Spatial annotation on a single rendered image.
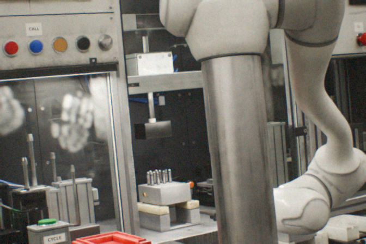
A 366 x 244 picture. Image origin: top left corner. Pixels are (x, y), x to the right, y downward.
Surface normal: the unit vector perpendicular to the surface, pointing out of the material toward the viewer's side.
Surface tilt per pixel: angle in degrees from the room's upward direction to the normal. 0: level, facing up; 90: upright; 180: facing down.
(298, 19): 137
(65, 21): 90
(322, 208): 86
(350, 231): 90
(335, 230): 90
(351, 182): 114
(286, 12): 130
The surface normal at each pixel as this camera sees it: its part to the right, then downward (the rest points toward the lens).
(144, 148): 0.54, 0.00
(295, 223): -0.63, 0.38
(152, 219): -0.84, 0.11
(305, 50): -0.35, 0.75
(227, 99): -0.33, 0.00
